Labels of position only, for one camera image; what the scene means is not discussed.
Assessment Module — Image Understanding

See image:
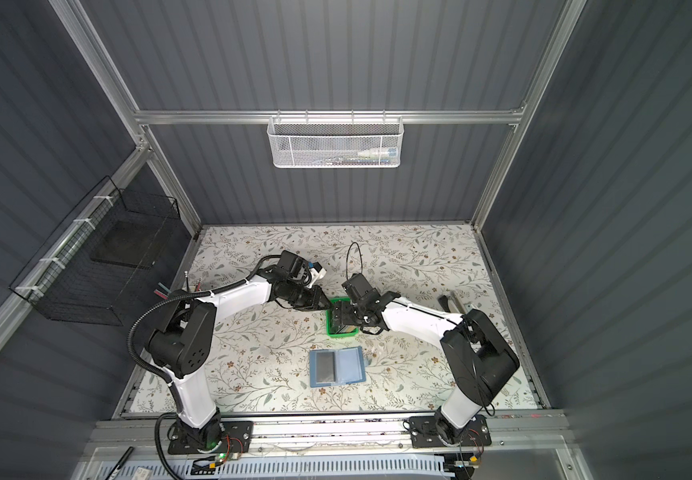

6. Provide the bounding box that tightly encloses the black pen on base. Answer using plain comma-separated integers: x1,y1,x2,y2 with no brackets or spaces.
104,446,135,480

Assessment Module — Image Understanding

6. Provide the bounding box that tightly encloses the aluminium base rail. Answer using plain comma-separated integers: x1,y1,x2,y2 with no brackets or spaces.
81,410,575,461

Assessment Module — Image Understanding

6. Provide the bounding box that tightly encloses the beige black stapler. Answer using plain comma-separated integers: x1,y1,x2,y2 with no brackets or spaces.
437,292,467,315

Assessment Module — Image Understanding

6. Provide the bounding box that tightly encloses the black wire basket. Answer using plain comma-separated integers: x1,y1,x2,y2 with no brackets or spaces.
10,178,182,326

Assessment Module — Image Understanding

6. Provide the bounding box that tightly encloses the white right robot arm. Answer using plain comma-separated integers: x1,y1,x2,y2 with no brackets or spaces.
337,274,520,444

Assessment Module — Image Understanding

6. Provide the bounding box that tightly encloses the black VIP card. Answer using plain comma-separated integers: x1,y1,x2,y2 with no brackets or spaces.
311,351,336,386

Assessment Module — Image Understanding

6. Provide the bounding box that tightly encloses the white tube in basket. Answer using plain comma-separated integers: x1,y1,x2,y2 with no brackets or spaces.
357,147,400,162

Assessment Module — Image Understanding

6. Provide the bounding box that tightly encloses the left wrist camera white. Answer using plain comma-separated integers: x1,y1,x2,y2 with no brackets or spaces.
306,262,327,284

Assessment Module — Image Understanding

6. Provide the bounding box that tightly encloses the black corrugated left cable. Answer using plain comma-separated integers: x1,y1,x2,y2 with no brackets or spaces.
126,254,284,480

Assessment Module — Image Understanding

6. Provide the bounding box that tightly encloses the green plastic card tray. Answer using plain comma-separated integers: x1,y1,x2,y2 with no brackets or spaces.
325,309,359,338

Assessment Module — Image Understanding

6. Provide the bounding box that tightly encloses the blue leather card holder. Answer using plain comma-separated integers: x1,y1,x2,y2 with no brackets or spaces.
309,346,367,388

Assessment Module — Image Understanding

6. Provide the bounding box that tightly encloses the white mesh wall basket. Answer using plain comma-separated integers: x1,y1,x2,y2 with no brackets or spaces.
267,118,405,169

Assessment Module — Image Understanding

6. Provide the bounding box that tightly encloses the thin black right cable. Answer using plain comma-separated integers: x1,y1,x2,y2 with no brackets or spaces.
345,241,365,280

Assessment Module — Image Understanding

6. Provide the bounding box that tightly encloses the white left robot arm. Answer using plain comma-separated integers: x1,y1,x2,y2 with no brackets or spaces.
145,250,332,430

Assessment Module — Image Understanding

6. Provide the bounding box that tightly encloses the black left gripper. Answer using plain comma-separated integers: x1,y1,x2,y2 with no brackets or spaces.
286,282,334,311

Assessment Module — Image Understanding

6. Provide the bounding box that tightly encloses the stack of cards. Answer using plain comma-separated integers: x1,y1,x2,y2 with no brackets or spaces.
333,301,354,326

